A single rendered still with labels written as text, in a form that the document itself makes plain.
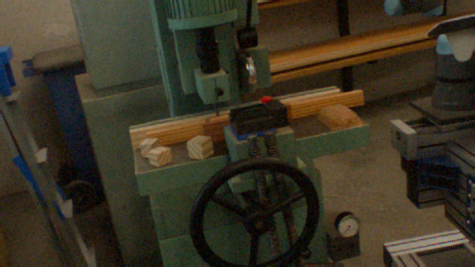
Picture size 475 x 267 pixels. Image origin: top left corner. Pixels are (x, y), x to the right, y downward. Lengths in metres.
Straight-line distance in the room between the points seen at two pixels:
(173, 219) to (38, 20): 2.45
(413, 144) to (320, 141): 0.42
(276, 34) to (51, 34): 1.64
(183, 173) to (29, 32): 2.45
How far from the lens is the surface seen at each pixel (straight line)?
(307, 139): 1.24
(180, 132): 1.32
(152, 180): 1.19
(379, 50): 3.88
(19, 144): 1.87
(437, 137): 1.62
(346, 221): 1.30
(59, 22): 3.50
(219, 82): 1.26
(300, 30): 3.97
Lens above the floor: 1.35
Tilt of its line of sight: 20 degrees down
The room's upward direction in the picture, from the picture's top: 8 degrees counter-clockwise
